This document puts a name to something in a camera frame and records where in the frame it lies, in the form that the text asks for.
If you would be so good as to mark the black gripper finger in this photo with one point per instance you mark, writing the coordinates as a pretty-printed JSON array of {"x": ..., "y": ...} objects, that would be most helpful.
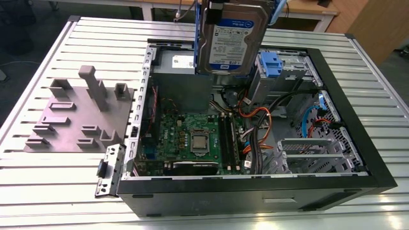
[{"x": 213, "y": 15}]

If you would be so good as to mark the hard disk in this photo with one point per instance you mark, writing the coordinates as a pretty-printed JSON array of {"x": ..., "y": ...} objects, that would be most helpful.
[{"x": 229, "y": 43}]

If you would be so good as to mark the metal disk bay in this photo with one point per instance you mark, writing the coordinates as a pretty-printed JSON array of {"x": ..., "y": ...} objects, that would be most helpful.
[{"x": 309, "y": 156}]

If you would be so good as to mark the blue plastic drive latch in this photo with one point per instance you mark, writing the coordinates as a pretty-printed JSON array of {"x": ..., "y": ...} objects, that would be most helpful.
[{"x": 272, "y": 64}]

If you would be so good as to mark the grey power supply unit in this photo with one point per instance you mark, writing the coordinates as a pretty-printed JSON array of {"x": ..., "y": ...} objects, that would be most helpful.
[{"x": 181, "y": 93}]

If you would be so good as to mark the grey metal drive cage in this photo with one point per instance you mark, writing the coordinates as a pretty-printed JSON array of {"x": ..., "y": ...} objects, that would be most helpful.
[{"x": 272, "y": 88}]

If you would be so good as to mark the green motherboard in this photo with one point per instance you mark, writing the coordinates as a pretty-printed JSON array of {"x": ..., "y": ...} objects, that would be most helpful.
[{"x": 173, "y": 124}]

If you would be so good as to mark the brown wooden cabinet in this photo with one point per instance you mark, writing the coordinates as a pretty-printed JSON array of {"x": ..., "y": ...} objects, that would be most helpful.
[{"x": 377, "y": 28}]

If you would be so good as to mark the silver CPU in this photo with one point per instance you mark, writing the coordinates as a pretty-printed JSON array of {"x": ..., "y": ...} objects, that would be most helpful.
[{"x": 199, "y": 141}]

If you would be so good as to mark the dark RAM stick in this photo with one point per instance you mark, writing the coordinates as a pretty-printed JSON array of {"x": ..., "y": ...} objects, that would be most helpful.
[{"x": 235, "y": 143}]

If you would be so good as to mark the CPU socket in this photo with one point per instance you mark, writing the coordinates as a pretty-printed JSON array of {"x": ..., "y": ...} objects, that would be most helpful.
[{"x": 200, "y": 153}]

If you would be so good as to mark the grey parts rack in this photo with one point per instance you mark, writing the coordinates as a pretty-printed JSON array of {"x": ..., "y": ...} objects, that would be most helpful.
[{"x": 80, "y": 119}]

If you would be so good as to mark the black office chair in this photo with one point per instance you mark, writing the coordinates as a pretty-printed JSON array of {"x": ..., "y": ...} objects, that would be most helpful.
[{"x": 19, "y": 36}]

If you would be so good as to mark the black graphics card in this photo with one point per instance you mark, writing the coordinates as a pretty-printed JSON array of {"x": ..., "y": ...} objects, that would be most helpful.
[{"x": 195, "y": 167}]

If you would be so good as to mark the black PC case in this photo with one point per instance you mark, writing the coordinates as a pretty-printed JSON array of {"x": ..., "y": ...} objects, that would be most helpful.
[{"x": 224, "y": 198}]

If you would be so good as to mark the metal slot retainer bracket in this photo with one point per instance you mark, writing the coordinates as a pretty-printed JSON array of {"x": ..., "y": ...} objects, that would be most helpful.
[{"x": 115, "y": 153}]

